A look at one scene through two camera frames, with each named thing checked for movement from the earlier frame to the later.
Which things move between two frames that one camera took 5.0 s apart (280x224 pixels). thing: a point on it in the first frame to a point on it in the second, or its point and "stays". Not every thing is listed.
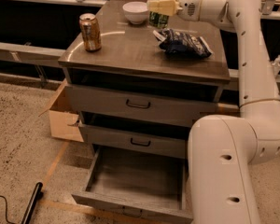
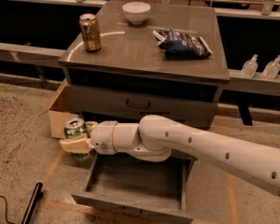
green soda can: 157,20 to 73,128
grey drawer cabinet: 137,79 stays
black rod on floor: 31,209 stays
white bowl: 135,11 stays
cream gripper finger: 165,6 to 78,145
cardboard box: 64,124 stays
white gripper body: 189,7 to 102,137
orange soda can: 91,32 stays
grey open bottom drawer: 147,189 stays
